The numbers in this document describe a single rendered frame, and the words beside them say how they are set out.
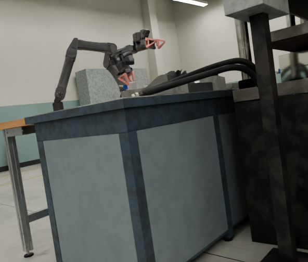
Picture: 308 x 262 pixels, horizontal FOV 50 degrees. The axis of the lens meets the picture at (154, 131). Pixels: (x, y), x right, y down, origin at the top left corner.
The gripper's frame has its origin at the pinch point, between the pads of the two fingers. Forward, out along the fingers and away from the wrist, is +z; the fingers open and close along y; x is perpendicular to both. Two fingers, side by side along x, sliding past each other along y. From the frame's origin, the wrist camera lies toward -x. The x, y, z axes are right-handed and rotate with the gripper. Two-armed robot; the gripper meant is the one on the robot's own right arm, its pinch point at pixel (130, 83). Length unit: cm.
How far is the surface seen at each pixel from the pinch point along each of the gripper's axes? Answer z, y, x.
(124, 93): 4.8, -8.4, 1.2
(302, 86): 50, -4, -90
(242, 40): 17, 5, -74
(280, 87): 46, -4, -82
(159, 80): 11.0, -7.9, -27.2
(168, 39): -216, 737, 424
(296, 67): 43, 44, -77
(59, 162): 26, -73, -3
